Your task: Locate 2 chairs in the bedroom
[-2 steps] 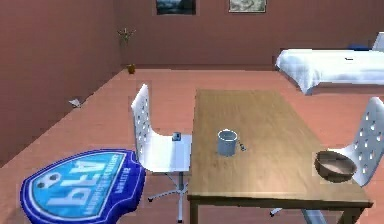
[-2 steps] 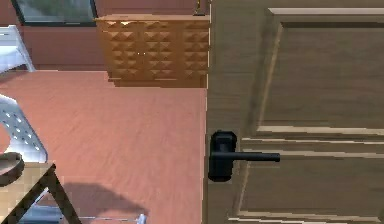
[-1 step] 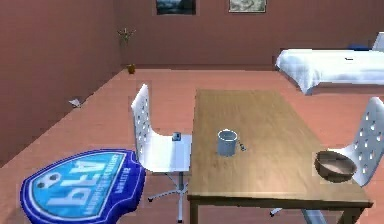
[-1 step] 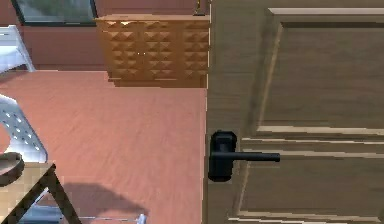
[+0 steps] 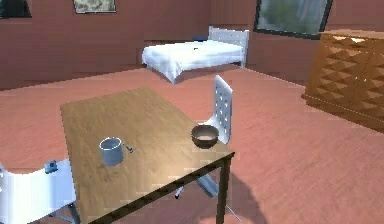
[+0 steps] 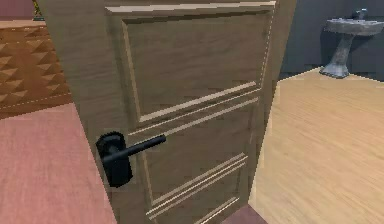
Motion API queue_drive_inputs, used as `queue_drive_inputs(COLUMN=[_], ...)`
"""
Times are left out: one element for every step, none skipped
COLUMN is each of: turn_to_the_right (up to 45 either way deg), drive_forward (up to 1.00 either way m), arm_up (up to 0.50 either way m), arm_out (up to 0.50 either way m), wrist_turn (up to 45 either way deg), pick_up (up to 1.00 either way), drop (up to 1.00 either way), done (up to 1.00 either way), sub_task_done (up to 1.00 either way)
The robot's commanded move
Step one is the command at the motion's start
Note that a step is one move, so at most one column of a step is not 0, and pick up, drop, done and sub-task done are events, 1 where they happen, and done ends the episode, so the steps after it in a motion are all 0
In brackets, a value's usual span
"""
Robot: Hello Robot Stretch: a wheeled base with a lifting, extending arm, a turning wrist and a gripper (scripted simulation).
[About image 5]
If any dark brown bowl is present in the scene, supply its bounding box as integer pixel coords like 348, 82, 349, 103
190, 124, 220, 150

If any white perforated chair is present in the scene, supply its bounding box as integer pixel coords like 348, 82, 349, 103
173, 74, 244, 224

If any white bed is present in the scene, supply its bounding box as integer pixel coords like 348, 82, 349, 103
141, 25, 251, 85

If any brown wooden table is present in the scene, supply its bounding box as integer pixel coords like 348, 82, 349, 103
59, 87, 236, 224

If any grey metal cup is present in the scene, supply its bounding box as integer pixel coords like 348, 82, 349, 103
98, 136, 125, 167

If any dark framed window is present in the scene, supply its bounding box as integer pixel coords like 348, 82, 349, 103
253, 0, 334, 40

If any brown wooden dresser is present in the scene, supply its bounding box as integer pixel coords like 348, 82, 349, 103
301, 29, 384, 134

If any white cloth chair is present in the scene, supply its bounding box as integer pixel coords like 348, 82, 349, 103
0, 158, 81, 224

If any dark framed picture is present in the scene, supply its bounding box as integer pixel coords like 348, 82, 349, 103
0, 0, 33, 19

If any framed wall picture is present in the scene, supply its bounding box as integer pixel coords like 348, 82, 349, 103
72, 0, 118, 15

